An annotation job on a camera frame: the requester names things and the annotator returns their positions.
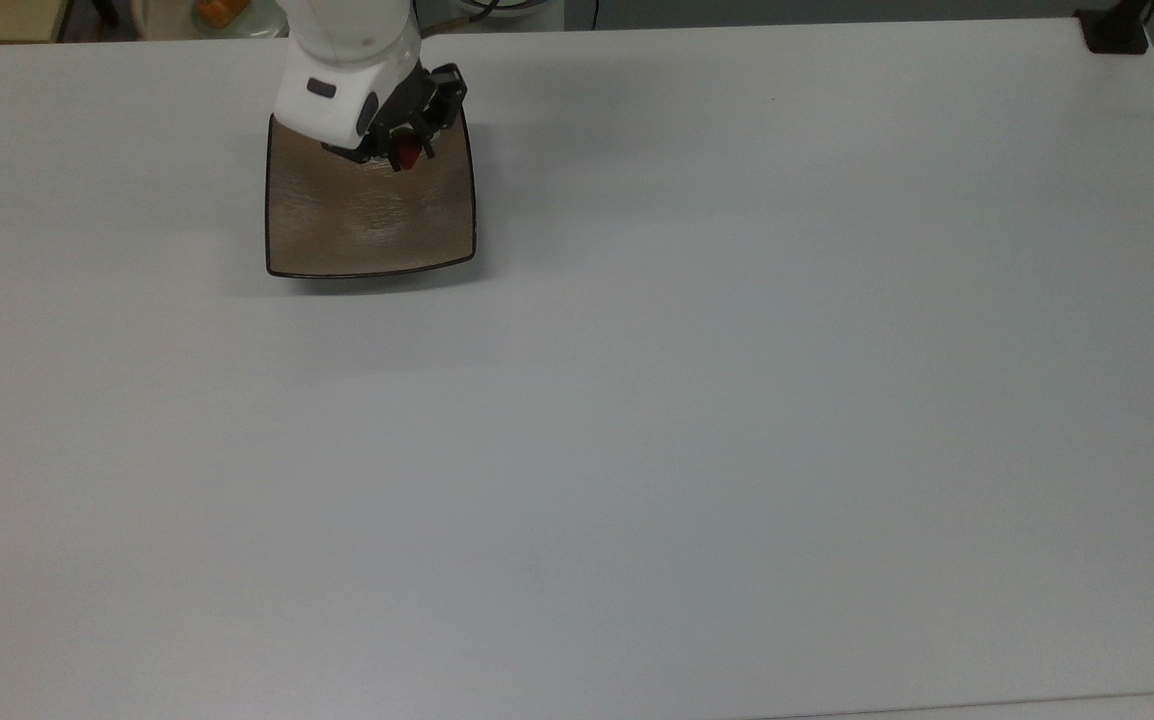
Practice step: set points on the black Franka gripper body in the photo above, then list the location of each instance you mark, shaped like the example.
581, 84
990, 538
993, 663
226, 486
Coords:
407, 105

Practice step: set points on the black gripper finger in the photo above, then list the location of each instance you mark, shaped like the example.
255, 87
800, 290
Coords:
396, 155
428, 145

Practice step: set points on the red strawberry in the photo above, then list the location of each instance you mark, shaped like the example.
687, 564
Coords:
409, 153

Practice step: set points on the square brown ceramic plate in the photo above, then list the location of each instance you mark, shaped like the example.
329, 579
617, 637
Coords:
377, 220

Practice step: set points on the orange food item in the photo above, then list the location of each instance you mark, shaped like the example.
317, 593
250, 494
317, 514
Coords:
220, 11

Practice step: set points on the pale round bowl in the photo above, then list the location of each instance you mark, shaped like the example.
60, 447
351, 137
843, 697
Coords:
162, 18

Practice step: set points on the black table clamp mount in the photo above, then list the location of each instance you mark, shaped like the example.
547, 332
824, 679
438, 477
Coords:
1115, 30

